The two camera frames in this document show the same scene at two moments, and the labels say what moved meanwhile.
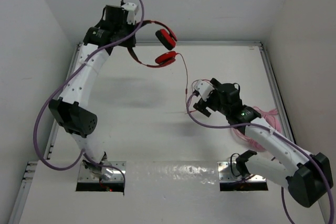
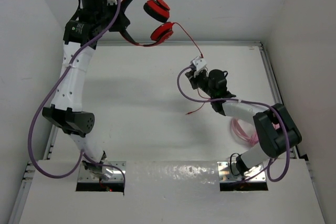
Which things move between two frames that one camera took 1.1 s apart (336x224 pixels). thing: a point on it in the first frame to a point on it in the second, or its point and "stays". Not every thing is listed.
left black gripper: (130, 43) to (121, 23)
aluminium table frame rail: (30, 165) stays
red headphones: (167, 39) to (158, 10)
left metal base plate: (85, 174) stays
